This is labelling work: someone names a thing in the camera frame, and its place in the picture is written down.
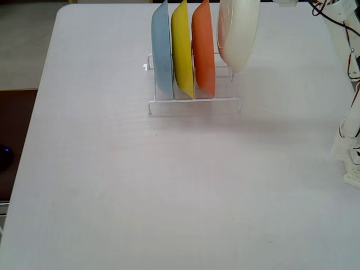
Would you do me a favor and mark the yellow plate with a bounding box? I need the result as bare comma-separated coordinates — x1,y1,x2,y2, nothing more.
170,0,195,100

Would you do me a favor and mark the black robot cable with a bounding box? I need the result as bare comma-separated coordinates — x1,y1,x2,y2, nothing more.
308,0,360,39

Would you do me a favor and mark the dark brown side desk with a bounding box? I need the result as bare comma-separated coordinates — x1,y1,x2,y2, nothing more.
0,89,39,202

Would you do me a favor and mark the blue plate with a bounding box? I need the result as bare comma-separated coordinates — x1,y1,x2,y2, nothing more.
151,0,175,100

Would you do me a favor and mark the orange plate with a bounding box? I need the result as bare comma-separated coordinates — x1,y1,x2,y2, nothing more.
191,0,217,97

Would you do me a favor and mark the black computer mouse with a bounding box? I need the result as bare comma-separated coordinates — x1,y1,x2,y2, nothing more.
0,143,15,172

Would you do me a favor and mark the white wire dish rack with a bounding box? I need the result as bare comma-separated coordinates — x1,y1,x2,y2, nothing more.
143,40,242,116

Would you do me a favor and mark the cream plate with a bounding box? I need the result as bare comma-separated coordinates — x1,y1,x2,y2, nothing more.
216,0,260,73

